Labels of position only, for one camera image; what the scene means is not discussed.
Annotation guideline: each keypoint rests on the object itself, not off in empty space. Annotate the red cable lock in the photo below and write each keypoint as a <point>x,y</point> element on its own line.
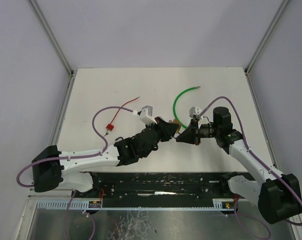
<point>110,125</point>

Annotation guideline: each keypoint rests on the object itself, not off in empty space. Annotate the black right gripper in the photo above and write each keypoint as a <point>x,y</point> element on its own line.
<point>196,132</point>

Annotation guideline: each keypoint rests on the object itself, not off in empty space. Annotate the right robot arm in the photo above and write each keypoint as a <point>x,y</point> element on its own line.
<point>276,195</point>

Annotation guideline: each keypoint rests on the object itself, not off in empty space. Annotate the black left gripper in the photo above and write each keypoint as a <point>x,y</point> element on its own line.
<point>160,128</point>

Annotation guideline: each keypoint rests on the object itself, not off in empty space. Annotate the large brass padlock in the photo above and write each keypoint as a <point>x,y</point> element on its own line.
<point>175,127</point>

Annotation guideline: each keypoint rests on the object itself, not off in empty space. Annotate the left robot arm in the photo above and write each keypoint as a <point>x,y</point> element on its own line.
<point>71,170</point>

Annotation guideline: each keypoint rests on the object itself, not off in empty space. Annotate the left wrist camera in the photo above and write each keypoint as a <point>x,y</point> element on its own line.
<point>145,115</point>

